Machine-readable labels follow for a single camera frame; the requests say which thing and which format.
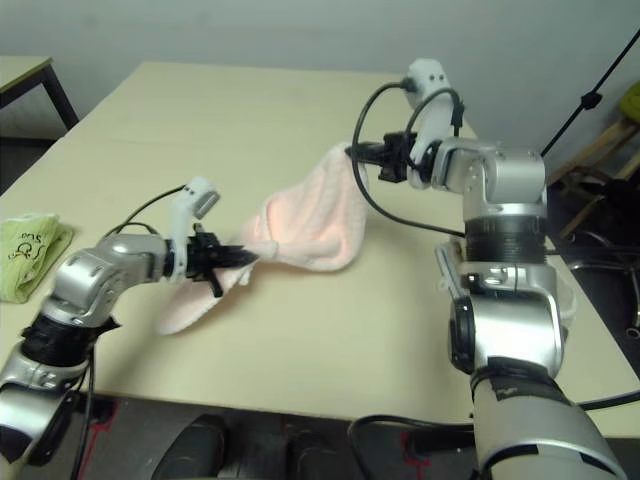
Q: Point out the robot left leg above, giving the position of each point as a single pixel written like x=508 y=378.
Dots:
x=192 y=450

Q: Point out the robot leg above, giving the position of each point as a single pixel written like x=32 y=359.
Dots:
x=192 y=450
x=315 y=455

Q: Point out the wooden stool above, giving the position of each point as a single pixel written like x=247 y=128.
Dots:
x=600 y=145

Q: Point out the black office chair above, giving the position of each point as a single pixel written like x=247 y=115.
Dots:
x=615 y=200

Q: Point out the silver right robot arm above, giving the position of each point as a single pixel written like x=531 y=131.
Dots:
x=510 y=310

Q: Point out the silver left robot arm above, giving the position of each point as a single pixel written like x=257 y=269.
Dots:
x=85 y=280

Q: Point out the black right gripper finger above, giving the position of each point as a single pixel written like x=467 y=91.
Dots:
x=365 y=146
x=367 y=155

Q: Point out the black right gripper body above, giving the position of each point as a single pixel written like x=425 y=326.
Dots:
x=397 y=157

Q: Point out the robot right leg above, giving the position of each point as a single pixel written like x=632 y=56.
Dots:
x=315 y=455

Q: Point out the green folded towel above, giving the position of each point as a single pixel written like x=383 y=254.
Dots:
x=30 y=260

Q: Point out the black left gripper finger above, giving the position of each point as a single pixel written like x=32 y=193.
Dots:
x=237 y=261
x=232 y=250

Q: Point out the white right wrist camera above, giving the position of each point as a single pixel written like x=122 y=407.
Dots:
x=430 y=75

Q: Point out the side table with black frame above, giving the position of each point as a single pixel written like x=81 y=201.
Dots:
x=25 y=70

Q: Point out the pink towel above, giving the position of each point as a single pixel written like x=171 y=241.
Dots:
x=310 y=220

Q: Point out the green stool cushion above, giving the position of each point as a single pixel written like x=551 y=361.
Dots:
x=631 y=102

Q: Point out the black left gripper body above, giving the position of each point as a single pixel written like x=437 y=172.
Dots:
x=202 y=257

